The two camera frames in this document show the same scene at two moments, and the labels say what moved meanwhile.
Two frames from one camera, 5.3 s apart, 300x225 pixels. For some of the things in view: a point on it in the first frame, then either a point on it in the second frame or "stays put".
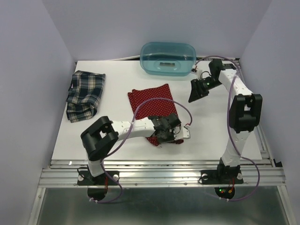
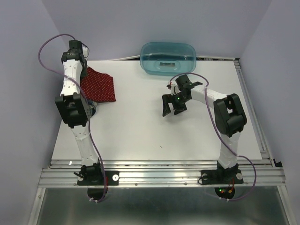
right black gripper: [195, 94] → [168, 98]
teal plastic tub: [167, 58] stays put
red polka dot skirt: [153, 108] → [98, 87]
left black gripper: [172, 138] → [83, 72]
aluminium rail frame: [167, 192] stays put
